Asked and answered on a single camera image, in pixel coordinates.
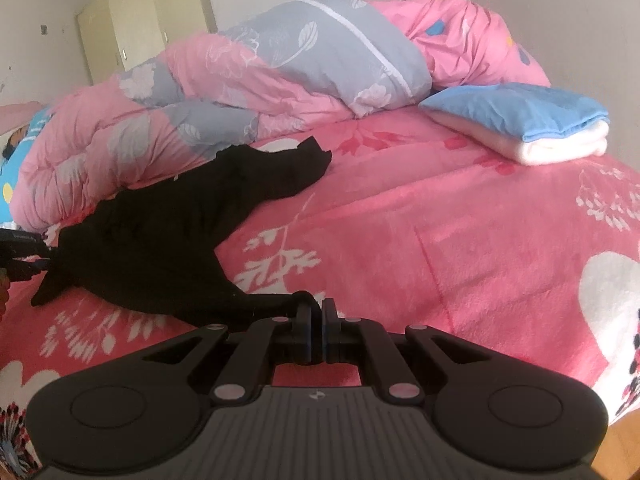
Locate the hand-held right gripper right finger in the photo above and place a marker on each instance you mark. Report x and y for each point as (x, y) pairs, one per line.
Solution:
(327, 332)

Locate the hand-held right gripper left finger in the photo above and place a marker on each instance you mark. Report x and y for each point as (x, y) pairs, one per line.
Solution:
(311, 332)

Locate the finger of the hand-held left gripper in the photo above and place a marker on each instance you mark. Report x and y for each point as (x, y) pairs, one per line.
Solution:
(20, 240)
(27, 267)

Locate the black garment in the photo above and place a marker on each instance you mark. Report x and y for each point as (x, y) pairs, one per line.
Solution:
(165, 225)

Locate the blue printed pillow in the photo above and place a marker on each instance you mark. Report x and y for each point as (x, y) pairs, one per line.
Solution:
(20, 160)

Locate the pink floral bed blanket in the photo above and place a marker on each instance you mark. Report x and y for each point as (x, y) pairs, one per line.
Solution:
(425, 260)

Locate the pink white headboard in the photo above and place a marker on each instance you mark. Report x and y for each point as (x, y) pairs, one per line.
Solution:
(17, 112)

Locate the cream wardrobe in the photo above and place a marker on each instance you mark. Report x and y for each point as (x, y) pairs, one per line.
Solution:
(140, 20)

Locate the pink grey floral quilt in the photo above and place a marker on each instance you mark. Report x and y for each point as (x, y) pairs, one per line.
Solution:
(225, 85)

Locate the folded blue white blanket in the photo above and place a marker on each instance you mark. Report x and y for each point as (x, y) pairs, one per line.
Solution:
(515, 110)

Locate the pink quilt with coloured dots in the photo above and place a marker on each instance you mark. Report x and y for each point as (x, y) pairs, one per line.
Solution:
(475, 45)

